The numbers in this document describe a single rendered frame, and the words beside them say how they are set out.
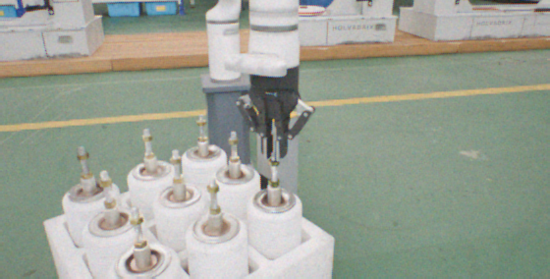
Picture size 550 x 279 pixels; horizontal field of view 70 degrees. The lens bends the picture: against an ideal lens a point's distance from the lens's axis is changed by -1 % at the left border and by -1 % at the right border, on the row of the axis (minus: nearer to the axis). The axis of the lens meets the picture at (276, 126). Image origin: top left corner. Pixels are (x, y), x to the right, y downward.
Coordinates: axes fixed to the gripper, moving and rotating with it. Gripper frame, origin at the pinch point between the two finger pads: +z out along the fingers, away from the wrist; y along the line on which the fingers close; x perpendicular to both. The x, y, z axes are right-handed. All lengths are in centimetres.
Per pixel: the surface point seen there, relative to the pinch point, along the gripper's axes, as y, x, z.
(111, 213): 19.6, 17.4, 7.8
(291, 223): -4.2, 2.3, 12.1
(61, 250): 31.0, 19.8, 17.3
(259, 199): 2.1, 1.3, 9.9
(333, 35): 58, -214, 21
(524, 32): -66, -311, 24
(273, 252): -2.0, 4.5, 17.4
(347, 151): 6, -73, 35
